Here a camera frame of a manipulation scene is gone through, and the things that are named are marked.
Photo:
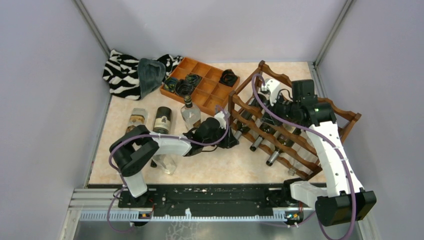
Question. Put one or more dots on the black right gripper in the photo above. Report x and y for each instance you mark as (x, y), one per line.
(268, 117)

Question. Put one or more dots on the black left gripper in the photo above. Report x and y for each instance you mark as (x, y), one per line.
(230, 140)

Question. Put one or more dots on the dark wine bottle back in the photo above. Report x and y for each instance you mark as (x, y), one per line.
(242, 128)

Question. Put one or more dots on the wooden wine rack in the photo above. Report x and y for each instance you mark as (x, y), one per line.
(306, 109)

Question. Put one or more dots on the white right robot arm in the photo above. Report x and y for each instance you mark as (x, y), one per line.
(344, 198)

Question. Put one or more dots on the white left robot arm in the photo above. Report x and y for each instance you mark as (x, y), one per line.
(133, 150)

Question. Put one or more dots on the standing clear bottle black cap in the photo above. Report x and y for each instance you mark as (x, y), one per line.
(190, 113)

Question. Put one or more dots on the small clear glass bottle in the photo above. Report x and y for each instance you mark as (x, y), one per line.
(166, 163)

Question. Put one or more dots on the dark wine bottle lying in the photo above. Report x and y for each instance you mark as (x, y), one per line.
(163, 120)

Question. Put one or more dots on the clear liquor bottle gold label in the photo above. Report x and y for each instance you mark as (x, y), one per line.
(137, 117)

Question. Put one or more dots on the black rolled item right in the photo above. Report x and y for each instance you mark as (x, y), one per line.
(228, 78)

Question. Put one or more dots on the orange wooden compartment tray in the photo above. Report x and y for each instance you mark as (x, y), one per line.
(208, 92)

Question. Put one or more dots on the zebra striped cloth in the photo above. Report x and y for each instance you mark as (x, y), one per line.
(120, 72)

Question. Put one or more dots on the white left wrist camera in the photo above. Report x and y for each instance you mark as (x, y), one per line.
(222, 118)

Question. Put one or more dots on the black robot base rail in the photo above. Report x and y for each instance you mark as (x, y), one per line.
(204, 203)

